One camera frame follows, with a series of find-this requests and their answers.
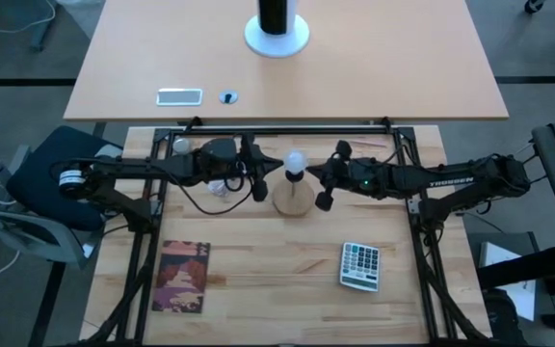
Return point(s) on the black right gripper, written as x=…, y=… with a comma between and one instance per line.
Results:
x=364, y=176

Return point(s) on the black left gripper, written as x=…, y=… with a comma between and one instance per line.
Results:
x=219, y=164

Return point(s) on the white frosted lightbulb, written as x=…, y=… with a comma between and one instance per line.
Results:
x=295, y=161

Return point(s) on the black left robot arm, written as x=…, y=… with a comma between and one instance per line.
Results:
x=128, y=168

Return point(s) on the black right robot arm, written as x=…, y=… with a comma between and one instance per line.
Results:
x=451, y=180

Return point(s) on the wooden base lamp stand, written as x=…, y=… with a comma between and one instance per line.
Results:
x=293, y=202

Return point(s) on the pink pencil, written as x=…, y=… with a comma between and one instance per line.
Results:
x=366, y=143

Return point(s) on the grey desk calculator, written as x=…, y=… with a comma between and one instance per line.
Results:
x=359, y=265

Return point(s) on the silver smartphone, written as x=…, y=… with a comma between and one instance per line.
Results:
x=179, y=97

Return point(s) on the white round stand base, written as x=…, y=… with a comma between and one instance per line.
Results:
x=277, y=45

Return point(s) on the tan laminate side table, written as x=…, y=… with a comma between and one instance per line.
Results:
x=378, y=58

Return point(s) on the illustrated landscape postcard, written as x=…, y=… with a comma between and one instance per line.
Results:
x=181, y=277

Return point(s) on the dark blue office chair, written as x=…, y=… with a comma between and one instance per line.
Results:
x=56, y=178

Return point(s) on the black bag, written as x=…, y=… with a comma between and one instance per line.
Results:
x=501, y=318

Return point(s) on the white flat carton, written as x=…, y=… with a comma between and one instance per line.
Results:
x=518, y=299

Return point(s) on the black caster wheel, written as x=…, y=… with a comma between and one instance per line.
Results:
x=533, y=6

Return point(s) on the silver corner bracket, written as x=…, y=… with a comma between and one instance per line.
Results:
x=413, y=207

